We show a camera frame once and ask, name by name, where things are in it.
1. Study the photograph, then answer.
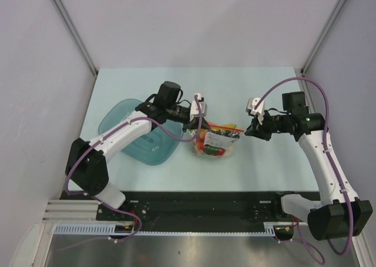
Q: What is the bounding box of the clear zip bag red zipper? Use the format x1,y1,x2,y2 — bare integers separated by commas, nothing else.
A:
191,123,245,158

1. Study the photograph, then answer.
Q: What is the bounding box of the red cherry bunch with leaf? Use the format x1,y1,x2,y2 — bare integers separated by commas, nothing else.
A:
193,132,234,157

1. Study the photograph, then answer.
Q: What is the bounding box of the dark purple grape bunch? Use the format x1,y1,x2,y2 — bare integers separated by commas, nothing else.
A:
211,128,242,139

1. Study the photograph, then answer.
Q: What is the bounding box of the yellow banana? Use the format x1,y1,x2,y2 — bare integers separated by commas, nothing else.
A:
210,124,237,129

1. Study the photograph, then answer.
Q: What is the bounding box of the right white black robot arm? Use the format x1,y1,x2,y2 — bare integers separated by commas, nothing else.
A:
245,92,373,241

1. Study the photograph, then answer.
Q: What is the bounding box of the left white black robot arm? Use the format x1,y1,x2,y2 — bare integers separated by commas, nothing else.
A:
65,81,207,220

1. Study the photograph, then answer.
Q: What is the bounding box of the teal transparent plastic tray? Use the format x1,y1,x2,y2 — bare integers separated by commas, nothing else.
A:
98,99,179,165

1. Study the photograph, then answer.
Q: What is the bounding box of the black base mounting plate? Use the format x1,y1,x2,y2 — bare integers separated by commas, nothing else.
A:
95,191,293,233

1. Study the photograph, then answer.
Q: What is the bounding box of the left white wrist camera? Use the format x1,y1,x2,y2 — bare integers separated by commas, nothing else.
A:
189,93,207,121

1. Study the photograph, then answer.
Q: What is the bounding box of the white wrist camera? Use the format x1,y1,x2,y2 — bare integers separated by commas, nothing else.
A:
246,97,265,125
189,93,207,121

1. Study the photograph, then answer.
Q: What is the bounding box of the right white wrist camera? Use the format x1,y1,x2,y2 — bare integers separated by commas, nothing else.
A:
246,97,265,125

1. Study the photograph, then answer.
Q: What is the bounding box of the aluminium frame rail front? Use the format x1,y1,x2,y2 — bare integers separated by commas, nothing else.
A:
42,199,364,229

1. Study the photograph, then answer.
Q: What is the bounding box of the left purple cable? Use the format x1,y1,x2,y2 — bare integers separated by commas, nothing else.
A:
55,94,204,252

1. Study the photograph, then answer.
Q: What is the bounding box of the right aluminium corner post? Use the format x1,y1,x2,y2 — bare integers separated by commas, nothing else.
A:
300,0,356,74

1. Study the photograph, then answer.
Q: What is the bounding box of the aluminium corner post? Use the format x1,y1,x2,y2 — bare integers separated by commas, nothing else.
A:
300,0,356,74
43,0,99,76

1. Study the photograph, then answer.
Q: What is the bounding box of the white slotted cable duct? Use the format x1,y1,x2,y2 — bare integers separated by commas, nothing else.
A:
54,222,277,236

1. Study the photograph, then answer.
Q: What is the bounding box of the left aluminium corner post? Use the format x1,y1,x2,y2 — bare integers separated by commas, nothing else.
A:
43,0,99,76

